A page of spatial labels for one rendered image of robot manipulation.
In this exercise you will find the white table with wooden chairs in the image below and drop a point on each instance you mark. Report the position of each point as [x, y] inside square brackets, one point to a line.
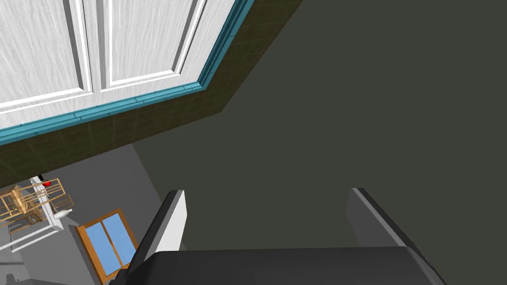
[31, 209]

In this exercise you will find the white panelled door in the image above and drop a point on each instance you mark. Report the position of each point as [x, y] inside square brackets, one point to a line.
[99, 51]

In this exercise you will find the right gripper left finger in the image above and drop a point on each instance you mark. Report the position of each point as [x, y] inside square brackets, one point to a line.
[171, 225]

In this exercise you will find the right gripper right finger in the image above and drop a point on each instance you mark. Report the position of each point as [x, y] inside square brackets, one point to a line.
[372, 223]

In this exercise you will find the wooden framed window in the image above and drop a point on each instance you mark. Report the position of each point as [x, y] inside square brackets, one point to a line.
[107, 245]

